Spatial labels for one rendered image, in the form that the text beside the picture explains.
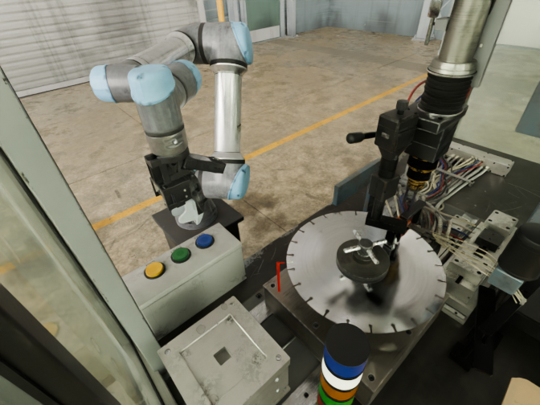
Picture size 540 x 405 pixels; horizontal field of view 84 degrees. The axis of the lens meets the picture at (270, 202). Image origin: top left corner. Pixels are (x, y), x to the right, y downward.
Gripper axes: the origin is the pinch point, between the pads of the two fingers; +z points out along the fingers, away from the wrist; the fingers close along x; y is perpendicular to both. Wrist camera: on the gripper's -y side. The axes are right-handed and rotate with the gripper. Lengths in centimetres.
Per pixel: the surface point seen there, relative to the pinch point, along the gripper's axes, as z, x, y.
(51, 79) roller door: 82, -555, -25
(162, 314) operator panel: 15.4, 7.3, 17.2
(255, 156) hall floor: 98, -155, -127
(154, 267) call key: 7.3, 0.2, 13.8
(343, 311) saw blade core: 3.1, 38.8, -8.4
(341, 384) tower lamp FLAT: -13, 49, 7
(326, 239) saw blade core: 3.0, 24.2, -20.0
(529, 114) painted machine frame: -27, 46, -42
